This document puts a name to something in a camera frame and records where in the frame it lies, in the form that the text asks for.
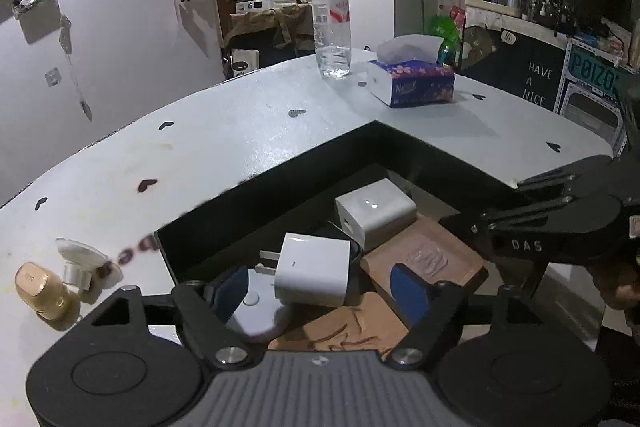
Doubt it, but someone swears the wooden coaster with logo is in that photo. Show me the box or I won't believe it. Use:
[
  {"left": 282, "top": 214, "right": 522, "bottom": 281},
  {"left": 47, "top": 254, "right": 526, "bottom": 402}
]
[{"left": 360, "top": 215, "right": 488, "bottom": 310}]

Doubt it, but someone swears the large white charger cube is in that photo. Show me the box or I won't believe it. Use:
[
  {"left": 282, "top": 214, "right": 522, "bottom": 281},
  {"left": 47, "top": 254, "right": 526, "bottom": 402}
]
[{"left": 335, "top": 178, "right": 418, "bottom": 253}]

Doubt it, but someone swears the small white charger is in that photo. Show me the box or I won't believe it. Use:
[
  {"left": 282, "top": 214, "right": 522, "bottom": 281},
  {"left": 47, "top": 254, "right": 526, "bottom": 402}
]
[{"left": 255, "top": 232, "right": 350, "bottom": 308}]

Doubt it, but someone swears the black box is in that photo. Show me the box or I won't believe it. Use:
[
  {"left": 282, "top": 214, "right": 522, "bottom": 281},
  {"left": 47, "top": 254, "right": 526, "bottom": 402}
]
[{"left": 154, "top": 118, "right": 597, "bottom": 353}]

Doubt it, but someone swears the gold earbuds case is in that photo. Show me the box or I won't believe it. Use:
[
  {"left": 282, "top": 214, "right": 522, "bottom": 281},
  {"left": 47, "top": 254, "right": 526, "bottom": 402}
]
[{"left": 14, "top": 261, "right": 70, "bottom": 321}]

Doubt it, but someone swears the white round tape measure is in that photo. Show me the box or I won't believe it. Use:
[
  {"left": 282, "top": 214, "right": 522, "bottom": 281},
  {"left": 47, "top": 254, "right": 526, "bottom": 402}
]
[{"left": 226, "top": 265, "right": 293, "bottom": 343}]

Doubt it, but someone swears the carved wooden block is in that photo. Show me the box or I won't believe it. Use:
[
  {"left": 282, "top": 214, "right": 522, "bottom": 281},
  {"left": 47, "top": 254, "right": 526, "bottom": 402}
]
[{"left": 268, "top": 291, "right": 408, "bottom": 358}]

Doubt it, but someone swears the purple tissue box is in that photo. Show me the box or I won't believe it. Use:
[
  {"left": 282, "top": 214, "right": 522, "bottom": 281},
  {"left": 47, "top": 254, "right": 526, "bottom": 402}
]
[{"left": 366, "top": 35, "right": 454, "bottom": 108}]

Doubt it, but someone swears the clear water bottle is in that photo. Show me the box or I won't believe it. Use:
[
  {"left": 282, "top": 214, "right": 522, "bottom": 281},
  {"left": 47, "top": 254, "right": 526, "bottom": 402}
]
[{"left": 311, "top": 0, "right": 352, "bottom": 79}]

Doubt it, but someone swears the white washing machine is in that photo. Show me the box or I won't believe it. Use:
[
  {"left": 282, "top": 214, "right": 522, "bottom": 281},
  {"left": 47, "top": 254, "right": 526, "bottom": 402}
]
[{"left": 235, "top": 0, "right": 274, "bottom": 14}]

